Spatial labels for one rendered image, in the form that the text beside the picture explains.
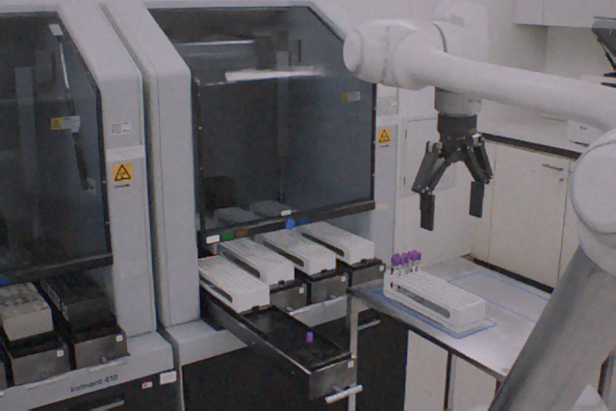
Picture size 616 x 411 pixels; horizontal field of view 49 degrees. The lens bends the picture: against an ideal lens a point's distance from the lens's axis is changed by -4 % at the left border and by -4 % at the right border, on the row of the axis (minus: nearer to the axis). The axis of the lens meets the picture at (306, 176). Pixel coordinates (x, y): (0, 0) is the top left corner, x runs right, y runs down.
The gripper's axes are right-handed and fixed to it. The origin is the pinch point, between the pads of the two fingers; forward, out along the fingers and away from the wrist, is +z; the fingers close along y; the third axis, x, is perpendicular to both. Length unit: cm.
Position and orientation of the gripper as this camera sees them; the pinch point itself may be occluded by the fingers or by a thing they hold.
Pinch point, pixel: (451, 217)
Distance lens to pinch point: 137.9
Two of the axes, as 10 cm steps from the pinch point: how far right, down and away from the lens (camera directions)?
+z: 0.0, 9.7, 2.5
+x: -5.7, -2.0, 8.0
